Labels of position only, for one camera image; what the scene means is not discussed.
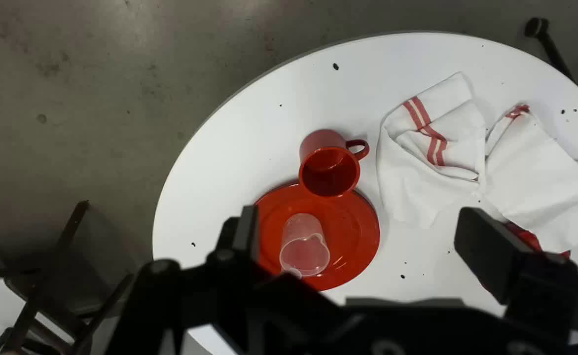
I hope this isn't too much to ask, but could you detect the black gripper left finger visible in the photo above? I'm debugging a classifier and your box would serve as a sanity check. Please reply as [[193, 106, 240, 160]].
[[215, 203, 260, 264]]

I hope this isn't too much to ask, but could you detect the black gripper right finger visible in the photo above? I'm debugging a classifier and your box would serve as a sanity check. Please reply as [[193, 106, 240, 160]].
[[454, 205, 578, 319]]

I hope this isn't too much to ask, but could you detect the red mug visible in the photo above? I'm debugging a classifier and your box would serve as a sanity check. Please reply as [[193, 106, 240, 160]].
[[298, 128, 371, 197]]

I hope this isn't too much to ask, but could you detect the large white red-striped towel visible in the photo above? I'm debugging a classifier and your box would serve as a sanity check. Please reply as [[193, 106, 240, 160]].
[[483, 102, 578, 272]]

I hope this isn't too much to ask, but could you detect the clear plastic cup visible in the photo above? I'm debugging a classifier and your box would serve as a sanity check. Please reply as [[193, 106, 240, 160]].
[[278, 211, 333, 280]]

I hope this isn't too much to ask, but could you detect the red plate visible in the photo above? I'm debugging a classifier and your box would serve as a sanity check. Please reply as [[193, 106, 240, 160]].
[[252, 179, 382, 292]]

